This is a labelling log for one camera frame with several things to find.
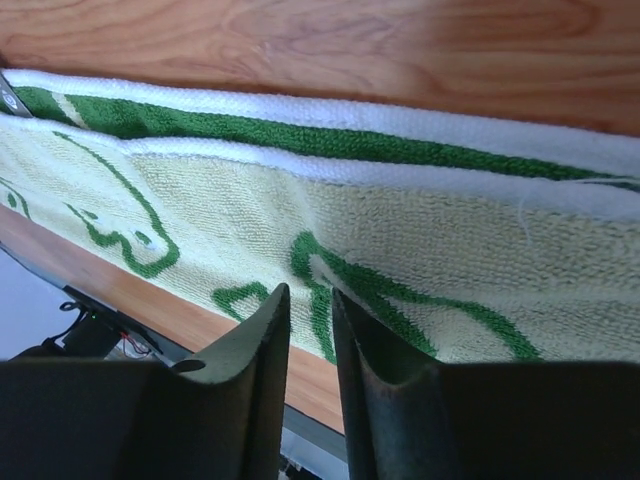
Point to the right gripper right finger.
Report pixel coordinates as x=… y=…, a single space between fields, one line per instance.
x=408 y=416

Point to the green patterned towel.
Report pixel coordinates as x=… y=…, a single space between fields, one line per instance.
x=474 y=239

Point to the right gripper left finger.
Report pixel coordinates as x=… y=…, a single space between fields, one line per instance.
x=217 y=414

